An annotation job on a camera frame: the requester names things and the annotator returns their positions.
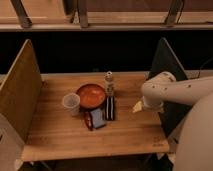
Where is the orange ceramic bowl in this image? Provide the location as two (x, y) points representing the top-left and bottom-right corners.
(76, 84), (106, 109)

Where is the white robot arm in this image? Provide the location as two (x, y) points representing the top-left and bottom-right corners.
(133, 71), (213, 171)

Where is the small glass bottle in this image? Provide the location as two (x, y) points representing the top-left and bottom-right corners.
(105, 71), (114, 96)

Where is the dark red flat object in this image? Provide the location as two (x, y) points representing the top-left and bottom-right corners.
(84, 112), (93, 131)

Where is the clear plastic cup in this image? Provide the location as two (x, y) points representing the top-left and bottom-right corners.
(62, 93), (80, 117)

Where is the right dark side panel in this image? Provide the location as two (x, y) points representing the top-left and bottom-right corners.
(146, 37), (194, 137)

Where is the left wooden side panel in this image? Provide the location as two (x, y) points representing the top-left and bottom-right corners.
(0, 39), (42, 142)

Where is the wooden shelf rail background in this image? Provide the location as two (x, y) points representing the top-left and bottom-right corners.
(0, 0), (213, 31)

